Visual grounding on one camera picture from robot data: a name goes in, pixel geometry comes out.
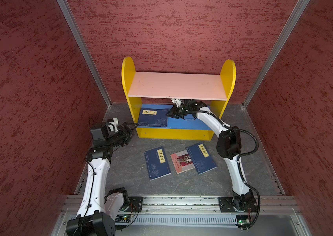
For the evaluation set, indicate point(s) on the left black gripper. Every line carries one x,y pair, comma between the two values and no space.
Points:
127,135

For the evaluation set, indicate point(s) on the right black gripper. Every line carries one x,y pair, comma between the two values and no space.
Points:
176,113

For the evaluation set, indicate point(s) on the blue book yellow label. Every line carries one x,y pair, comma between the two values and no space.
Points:
201,158
153,118

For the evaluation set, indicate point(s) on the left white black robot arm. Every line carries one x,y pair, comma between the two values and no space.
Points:
98,211

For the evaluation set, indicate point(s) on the yellow pink blue bookshelf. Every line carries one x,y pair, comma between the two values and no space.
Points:
217,89

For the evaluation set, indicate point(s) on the blue book bottom left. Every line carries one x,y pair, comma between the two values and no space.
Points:
157,164

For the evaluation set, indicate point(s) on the red pink picture book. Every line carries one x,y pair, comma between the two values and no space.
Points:
182,161

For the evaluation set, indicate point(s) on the left controller board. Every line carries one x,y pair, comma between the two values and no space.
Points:
124,219

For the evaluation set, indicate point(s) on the controller board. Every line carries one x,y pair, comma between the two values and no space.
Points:
243,221
124,219

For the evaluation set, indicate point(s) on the right controller board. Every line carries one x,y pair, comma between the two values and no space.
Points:
243,221

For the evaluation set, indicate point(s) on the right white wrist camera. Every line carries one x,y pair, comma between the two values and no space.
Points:
178,102

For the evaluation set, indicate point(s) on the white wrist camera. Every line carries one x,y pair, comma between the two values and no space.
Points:
113,124
178,102

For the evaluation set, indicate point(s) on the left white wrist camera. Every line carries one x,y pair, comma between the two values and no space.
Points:
113,124

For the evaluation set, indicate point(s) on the left corner aluminium post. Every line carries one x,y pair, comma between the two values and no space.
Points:
70,19

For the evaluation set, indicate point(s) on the corner aluminium post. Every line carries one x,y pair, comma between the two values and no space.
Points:
280,42
70,19

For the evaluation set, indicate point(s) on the right corner aluminium post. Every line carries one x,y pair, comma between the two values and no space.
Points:
280,42

